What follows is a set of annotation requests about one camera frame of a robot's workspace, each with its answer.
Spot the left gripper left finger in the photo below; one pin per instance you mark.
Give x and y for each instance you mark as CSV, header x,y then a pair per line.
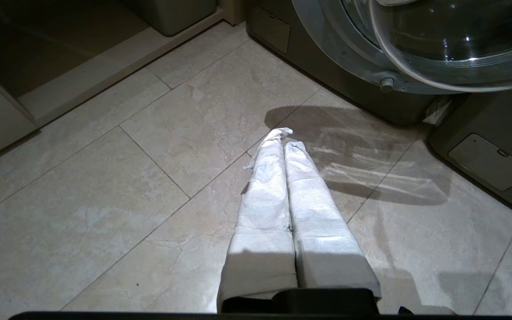
x,y
262,222

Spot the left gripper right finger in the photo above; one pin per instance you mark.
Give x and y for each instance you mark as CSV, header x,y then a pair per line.
x,y
322,240

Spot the round glass washer door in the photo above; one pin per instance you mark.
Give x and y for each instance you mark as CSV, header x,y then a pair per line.
x,y
420,40

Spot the grey washing machine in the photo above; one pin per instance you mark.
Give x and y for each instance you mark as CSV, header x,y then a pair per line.
x,y
327,66
491,146

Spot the grey bin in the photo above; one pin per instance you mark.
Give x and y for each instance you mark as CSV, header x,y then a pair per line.
x,y
171,13

